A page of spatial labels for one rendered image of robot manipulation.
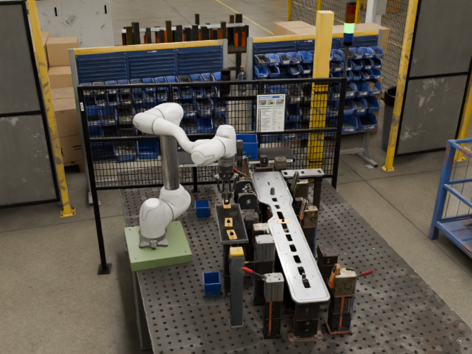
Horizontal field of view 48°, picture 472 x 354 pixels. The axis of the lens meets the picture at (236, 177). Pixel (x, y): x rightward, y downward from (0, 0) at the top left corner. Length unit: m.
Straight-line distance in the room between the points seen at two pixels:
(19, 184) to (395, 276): 3.46
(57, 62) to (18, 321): 4.21
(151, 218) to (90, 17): 6.72
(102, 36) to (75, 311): 6.34
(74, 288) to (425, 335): 2.64
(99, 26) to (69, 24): 0.48
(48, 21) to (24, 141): 4.81
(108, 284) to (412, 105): 3.67
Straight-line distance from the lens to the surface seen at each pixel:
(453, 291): 4.53
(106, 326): 4.01
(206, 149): 2.57
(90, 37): 9.71
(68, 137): 6.01
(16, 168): 5.20
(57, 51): 7.56
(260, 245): 2.76
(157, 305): 3.03
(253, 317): 2.93
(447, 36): 6.06
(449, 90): 6.33
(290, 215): 3.21
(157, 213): 3.25
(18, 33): 4.79
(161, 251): 3.33
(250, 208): 3.08
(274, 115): 3.94
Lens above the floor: 2.65
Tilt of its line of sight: 27 degrees down
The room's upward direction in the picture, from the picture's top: straight up
